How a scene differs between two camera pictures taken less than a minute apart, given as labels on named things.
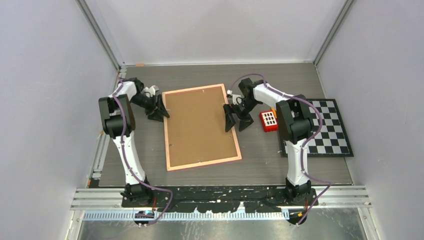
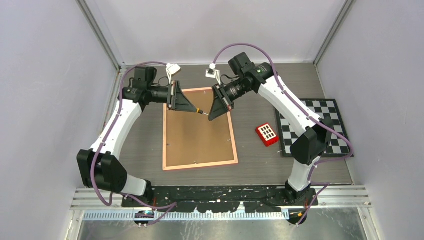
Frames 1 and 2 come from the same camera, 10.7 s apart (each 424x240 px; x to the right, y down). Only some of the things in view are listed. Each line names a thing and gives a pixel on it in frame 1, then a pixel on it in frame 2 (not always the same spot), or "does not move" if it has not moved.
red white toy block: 269,121 -> 267,135
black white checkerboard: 333,141 does not move
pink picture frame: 195,133 does not move
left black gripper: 157,116 -> 179,101
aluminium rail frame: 331,198 does not move
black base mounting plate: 210,200 does not move
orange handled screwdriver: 274,111 -> 201,111
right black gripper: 229,119 -> 221,103
